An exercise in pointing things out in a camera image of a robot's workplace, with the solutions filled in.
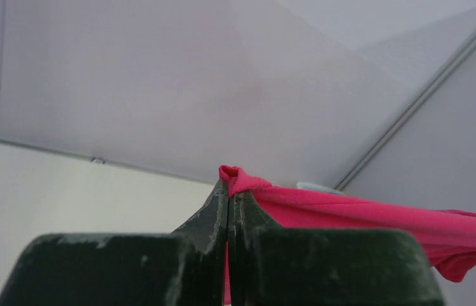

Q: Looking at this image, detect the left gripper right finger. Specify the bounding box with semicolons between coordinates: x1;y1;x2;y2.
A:
228;192;445;305

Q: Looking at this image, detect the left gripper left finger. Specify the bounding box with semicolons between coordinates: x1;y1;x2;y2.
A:
0;181;228;305

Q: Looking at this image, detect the pink t shirt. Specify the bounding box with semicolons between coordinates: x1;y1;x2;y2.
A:
218;164;476;306

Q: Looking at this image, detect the aluminium frame rail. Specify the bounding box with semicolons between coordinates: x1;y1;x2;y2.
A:
334;30;476;191

